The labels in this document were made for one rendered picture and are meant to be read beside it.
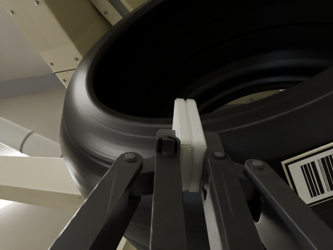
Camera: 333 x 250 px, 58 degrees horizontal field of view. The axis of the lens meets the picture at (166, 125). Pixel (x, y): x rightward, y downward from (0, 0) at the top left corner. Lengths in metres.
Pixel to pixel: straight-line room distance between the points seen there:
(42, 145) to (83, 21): 0.86
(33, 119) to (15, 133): 3.09
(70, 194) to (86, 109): 0.58
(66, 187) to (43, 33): 0.44
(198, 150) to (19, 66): 4.58
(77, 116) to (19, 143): 1.27
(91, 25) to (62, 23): 0.10
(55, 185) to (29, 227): 3.88
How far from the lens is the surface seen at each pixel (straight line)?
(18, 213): 4.71
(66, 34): 0.84
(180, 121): 0.18
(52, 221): 5.08
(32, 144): 1.62
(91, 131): 0.34
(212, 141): 0.18
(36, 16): 0.87
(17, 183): 1.14
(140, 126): 0.29
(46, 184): 1.03
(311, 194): 0.23
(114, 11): 0.90
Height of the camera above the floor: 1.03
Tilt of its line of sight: 31 degrees up
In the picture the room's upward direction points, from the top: 92 degrees counter-clockwise
